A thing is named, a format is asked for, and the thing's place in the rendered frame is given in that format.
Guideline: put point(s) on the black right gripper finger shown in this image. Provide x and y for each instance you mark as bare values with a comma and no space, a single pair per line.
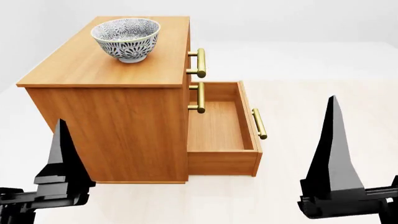
345,163
321,163

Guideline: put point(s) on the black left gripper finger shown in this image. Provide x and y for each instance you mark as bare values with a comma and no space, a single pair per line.
74,170
56,154

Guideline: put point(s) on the wooden three-drawer cabinet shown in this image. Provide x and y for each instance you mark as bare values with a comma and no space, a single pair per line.
124,130

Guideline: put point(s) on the blue white patterned bowl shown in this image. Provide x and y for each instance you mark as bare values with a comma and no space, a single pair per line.
127,44

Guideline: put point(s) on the open wooden drawer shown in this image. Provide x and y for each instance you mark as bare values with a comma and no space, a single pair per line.
217,130

